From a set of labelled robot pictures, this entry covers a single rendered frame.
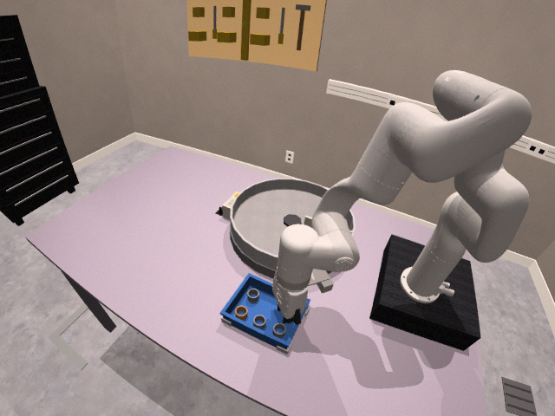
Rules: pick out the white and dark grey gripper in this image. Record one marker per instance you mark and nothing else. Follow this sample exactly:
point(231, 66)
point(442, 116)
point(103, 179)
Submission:
point(290, 302)

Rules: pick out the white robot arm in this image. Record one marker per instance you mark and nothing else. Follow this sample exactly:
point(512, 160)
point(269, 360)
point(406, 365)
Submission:
point(484, 119)

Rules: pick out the blue shallow tray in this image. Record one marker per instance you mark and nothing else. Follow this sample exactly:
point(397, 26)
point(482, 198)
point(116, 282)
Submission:
point(266, 305)

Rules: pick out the grey metal bushing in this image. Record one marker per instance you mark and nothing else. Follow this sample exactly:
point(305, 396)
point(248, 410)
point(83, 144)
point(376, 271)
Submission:
point(279, 325)
point(259, 318)
point(250, 292)

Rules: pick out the bronze bushing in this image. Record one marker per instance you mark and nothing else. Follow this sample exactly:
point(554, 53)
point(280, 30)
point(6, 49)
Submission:
point(241, 308)

